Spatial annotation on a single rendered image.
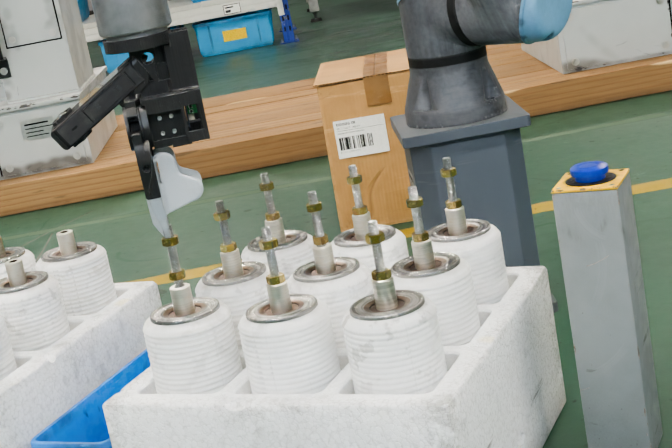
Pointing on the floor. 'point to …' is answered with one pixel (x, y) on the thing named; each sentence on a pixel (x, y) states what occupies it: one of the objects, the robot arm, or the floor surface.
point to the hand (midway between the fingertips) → (158, 225)
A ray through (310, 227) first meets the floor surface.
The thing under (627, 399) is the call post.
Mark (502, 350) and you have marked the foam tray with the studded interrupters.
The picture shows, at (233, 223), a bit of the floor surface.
